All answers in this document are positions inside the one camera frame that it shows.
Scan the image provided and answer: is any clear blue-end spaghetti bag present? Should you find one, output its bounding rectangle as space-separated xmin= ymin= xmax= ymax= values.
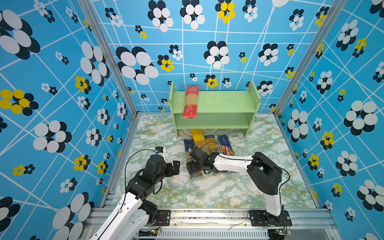
xmin=205 ymin=135 xmax=220 ymax=154

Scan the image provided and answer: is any dark blue spaghetti box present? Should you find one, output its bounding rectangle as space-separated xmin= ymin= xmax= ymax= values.
xmin=218 ymin=135 xmax=234 ymax=156

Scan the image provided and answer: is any red spaghetti bag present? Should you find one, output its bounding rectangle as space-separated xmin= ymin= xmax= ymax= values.
xmin=182 ymin=85 xmax=200 ymax=119

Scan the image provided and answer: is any blue label spaghetti bag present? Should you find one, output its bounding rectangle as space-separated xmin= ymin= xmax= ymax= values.
xmin=184 ymin=139 xmax=195 ymax=179

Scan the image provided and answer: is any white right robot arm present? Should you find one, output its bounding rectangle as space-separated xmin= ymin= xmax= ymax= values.
xmin=187 ymin=147 xmax=283 ymax=217

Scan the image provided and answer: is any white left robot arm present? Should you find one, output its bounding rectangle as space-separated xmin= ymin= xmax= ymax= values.
xmin=90 ymin=154 xmax=180 ymax=240

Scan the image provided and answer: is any green wooden shelf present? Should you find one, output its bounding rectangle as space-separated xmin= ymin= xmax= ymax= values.
xmin=169 ymin=82 xmax=262 ymax=138

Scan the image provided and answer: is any yellow label spaghetti bag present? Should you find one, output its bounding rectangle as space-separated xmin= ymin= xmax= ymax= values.
xmin=191 ymin=130 xmax=207 ymax=147

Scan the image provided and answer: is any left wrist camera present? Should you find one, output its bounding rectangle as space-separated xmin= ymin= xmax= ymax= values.
xmin=155 ymin=146 xmax=166 ymax=158

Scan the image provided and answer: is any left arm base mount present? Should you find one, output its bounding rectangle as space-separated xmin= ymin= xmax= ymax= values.
xmin=140 ymin=200 xmax=171 ymax=227

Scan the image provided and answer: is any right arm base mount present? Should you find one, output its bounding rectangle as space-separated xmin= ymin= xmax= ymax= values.
xmin=247 ymin=210 xmax=293 ymax=227

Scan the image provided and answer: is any aluminium frame post left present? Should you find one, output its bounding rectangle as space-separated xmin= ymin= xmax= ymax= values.
xmin=79 ymin=0 xmax=138 ymax=118

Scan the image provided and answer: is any aluminium frame post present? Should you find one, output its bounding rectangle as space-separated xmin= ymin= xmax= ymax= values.
xmin=79 ymin=0 xmax=138 ymax=118
xmin=274 ymin=0 xmax=348 ymax=119

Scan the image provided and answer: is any aluminium frame post right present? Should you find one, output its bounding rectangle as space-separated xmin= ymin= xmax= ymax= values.
xmin=274 ymin=0 xmax=348 ymax=119

